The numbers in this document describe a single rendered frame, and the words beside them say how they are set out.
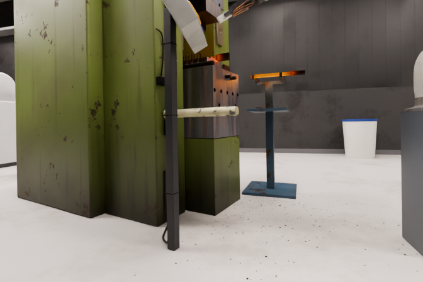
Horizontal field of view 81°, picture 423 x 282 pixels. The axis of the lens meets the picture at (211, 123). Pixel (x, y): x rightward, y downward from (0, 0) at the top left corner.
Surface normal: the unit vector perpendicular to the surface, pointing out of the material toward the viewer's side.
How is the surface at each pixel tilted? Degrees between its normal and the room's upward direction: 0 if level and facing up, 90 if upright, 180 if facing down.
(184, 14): 90
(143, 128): 90
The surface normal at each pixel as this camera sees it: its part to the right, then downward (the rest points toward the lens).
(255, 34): -0.27, 0.00
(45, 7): -0.50, 0.01
